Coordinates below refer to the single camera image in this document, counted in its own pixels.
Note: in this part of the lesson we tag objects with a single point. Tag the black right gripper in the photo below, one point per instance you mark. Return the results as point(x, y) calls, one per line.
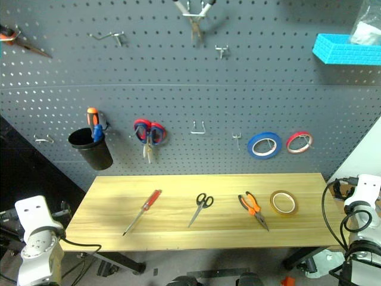
point(337, 187)

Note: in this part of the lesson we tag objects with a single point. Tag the yellow tape roll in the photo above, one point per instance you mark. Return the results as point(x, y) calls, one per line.
point(273, 205)

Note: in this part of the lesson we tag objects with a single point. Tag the orange black pliers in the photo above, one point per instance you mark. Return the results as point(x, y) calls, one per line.
point(253, 208)

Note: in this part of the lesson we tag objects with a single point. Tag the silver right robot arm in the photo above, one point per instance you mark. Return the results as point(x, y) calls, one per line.
point(361, 236)

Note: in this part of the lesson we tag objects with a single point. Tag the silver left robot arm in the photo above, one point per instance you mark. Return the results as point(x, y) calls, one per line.
point(35, 250)

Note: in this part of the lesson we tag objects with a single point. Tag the grey metal pegboard wall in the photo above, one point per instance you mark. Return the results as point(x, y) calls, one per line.
point(190, 89)

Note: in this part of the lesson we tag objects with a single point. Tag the cardboard box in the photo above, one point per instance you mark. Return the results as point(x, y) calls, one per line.
point(346, 190)

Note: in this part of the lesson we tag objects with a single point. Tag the red tape roll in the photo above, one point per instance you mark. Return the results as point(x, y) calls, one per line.
point(290, 144)

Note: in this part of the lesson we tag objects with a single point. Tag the blue tape roll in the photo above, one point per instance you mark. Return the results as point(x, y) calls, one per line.
point(251, 149)

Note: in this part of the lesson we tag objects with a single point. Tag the orange floor object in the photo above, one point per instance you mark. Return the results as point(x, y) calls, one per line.
point(288, 281)

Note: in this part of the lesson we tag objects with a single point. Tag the dark rounded shape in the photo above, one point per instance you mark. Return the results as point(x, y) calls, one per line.
point(184, 281)
point(249, 280)

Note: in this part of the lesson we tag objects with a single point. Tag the blue plastic basket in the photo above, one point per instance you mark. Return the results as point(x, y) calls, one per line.
point(342, 50)

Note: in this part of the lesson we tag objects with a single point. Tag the black flat floor strip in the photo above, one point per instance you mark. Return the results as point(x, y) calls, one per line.
point(218, 272)

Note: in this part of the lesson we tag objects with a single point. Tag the wide metal double hook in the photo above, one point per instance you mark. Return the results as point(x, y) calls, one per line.
point(198, 132)

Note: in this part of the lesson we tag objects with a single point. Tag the clear plastic bag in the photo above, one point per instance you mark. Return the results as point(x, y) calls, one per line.
point(366, 29)

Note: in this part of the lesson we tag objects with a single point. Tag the black plastic cup holder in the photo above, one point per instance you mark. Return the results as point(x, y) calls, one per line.
point(95, 156)

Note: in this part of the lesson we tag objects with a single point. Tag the long metal pegboard hook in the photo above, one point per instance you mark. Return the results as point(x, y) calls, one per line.
point(107, 35)

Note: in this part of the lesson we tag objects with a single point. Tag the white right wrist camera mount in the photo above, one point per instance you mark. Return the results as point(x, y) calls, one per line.
point(367, 190)

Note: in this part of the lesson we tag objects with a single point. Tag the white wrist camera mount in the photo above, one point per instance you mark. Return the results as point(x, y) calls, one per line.
point(367, 190)
point(31, 216)

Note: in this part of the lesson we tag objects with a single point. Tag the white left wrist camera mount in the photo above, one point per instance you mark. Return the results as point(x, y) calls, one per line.
point(31, 216)

